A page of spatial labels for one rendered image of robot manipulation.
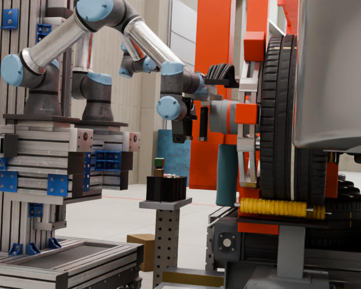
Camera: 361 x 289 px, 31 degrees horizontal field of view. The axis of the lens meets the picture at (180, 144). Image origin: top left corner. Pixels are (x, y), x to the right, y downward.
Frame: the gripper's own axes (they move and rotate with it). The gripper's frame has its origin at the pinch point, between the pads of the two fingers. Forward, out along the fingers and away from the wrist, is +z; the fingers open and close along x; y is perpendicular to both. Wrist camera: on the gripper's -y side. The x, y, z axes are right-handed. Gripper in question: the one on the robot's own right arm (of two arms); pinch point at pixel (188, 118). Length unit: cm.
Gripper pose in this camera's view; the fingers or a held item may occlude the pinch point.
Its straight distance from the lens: 245.1
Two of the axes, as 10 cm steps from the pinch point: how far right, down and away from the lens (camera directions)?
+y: 0.5, -10.0, -0.1
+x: -9.8, -0.5, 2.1
